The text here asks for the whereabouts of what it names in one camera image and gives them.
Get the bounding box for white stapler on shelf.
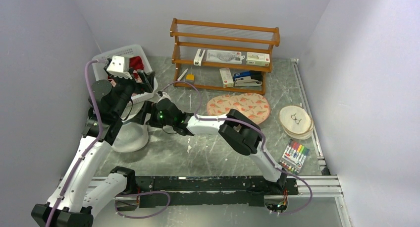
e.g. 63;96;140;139
193;49;206;66

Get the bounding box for white tall box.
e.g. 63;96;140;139
219;68;234;88

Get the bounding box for purple cable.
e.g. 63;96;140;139
160;81;314;216
44;58;171;227

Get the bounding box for pink bra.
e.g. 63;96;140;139
107;73;143;87

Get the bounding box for green white box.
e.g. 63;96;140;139
246;52;270;67

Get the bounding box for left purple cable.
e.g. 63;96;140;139
44;58;171;227

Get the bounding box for wooden shelf rack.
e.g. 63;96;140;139
169;18;280;95

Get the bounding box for white plastic laundry basket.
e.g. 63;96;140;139
91;44;159;105

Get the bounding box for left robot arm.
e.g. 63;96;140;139
31;71;156;227

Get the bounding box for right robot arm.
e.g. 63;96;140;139
132;98;287;194

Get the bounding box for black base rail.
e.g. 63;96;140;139
119;175;299;208

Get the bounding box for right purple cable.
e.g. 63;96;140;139
160;81;314;216

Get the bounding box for white pen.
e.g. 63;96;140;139
177;69;188;81

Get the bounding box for white mesh laundry bag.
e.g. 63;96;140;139
111;102;149;153

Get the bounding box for yellow grey eraser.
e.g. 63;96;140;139
185;74;195;84

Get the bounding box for pink floral laundry bag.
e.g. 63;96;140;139
207;93;271;124

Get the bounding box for flat packaged item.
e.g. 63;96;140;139
206;50;246;64

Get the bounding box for red garment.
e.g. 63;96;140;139
129;56;144;74

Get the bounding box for marker pen set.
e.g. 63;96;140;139
279;139;310;174

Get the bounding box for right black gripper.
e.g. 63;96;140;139
131;101;175;129

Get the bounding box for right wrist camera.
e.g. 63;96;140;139
157;91;171;102

